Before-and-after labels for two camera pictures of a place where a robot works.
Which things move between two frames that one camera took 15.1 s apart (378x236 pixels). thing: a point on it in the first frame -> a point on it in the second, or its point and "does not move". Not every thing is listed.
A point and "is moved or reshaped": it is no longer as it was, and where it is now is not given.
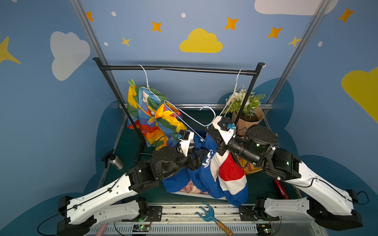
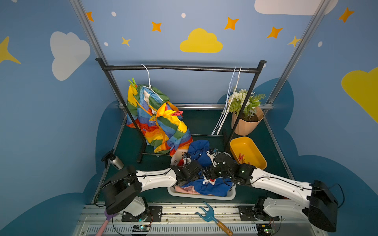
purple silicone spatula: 101,229 does not move
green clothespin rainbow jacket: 133,84 does not move
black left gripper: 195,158 -> 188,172
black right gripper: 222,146 -> 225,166
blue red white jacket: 219,174 is moved or reshaped
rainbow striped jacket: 158,122 does not move
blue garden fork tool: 209,217 does not move
